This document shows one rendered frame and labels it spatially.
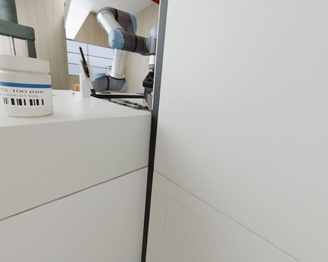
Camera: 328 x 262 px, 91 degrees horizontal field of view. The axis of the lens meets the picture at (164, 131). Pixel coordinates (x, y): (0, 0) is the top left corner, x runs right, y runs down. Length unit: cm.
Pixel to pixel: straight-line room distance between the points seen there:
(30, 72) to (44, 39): 618
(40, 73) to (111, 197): 29
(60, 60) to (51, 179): 618
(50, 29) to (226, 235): 651
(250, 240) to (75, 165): 34
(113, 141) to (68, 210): 16
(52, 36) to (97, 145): 625
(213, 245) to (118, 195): 23
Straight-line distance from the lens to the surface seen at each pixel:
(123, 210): 49
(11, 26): 493
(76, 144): 34
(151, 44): 80
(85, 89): 68
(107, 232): 50
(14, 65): 35
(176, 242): 49
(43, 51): 648
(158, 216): 50
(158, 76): 39
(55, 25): 660
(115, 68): 130
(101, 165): 37
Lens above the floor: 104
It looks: 16 degrees down
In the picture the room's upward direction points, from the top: 6 degrees clockwise
